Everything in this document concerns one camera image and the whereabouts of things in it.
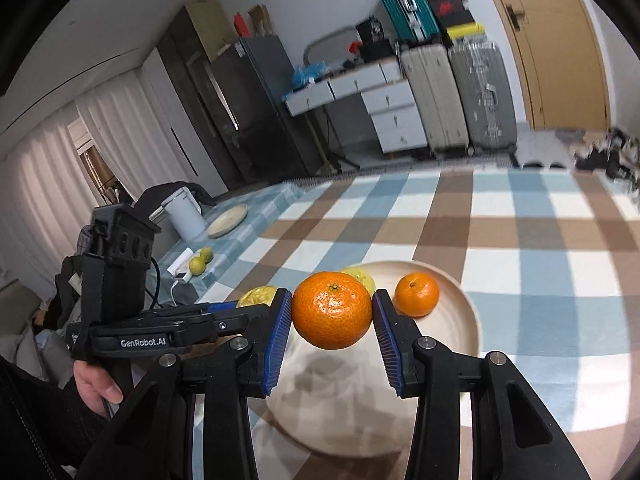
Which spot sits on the small green fruit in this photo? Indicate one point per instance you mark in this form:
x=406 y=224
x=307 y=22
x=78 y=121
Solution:
x=197 y=266
x=207 y=255

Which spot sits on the beige suitcase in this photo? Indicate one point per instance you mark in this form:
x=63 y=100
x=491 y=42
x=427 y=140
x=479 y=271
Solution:
x=435 y=100

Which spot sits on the pile of shoes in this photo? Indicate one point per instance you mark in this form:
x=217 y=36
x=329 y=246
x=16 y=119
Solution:
x=610 y=152

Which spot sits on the blue plastic bag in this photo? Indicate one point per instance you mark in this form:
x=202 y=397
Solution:
x=310 y=74

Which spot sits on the brown carton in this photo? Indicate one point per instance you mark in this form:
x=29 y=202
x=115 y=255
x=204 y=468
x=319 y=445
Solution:
x=260 y=20

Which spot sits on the pale curtains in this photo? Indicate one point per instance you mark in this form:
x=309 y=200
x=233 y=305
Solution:
x=45 y=175

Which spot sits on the grey suitcase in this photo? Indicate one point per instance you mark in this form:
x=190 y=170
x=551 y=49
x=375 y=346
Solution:
x=482 y=95

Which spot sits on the teal checked tablecloth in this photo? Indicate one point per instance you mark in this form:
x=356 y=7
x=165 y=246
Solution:
x=260 y=210

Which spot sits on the black red box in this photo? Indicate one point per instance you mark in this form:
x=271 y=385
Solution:
x=447 y=5

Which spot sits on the large cardboard box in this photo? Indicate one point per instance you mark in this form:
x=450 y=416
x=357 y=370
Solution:
x=210 y=25

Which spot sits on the white wardrobe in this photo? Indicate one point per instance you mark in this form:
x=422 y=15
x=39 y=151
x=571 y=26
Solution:
x=165 y=110

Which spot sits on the rounded mirror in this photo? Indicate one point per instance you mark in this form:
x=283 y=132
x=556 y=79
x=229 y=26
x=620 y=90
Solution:
x=327 y=45

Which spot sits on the person's left forearm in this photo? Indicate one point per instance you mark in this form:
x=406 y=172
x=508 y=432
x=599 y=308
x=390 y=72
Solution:
x=45 y=430

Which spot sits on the small orange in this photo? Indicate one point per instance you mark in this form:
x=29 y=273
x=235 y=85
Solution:
x=416 y=294

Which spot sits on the large beige plate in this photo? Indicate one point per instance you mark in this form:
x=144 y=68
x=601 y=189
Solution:
x=450 y=320

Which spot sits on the yellow guava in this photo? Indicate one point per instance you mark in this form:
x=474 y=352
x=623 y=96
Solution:
x=257 y=296
x=361 y=280

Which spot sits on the large orange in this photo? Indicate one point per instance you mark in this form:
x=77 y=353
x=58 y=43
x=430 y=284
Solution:
x=332 y=310

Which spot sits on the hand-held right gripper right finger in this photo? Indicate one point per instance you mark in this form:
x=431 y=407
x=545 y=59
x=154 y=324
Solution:
x=387 y=340

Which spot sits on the dark grey fridge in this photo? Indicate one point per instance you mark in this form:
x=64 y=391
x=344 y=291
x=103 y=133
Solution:
x=255 y=100

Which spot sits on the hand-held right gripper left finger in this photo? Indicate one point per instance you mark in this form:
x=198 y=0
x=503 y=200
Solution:
x=277 y=340

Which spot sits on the red packet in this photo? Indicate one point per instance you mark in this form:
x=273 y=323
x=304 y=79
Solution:
x=240 y=25

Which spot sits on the yellow box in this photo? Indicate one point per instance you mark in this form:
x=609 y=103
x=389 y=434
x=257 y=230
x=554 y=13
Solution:
x=465 y=31

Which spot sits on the dark wardrobe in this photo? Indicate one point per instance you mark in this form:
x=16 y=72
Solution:
x=195 y=85

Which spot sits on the wooden door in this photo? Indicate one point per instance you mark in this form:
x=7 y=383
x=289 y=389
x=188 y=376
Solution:
x=560 y=50

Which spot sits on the white desk with drawers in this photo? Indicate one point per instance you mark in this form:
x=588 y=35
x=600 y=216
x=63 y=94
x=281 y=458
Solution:
x=390 y=110

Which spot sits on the small beige plate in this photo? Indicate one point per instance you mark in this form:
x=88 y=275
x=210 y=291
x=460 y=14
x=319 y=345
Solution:
x=227 y=222

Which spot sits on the white charger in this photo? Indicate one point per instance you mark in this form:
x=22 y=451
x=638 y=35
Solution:
x=180 y=262

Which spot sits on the brown blue checked tablecloth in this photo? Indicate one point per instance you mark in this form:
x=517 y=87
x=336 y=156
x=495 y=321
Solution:
x=500 y=240

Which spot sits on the person's left hand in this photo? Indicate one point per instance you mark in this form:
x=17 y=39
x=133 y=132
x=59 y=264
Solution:
x=92 y=385

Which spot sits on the black desk clutter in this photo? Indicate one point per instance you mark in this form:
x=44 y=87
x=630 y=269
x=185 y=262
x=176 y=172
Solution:
x=375 y=42

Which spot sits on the white lidded container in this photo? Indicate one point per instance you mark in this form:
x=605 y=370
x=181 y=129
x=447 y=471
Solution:
x=185 y=215

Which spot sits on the black cloth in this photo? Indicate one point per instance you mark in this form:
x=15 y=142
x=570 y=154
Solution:
x=150 y=197

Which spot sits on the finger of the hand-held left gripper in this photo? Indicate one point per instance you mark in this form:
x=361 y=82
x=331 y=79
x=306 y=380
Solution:
x=200 y=310
x=222 y=327

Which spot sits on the window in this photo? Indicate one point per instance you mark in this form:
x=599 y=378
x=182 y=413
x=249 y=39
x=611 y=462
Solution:
x=97 y=160

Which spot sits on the teal suitcase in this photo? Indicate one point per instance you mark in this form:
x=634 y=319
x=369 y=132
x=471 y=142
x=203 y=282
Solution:
x=400 y=2

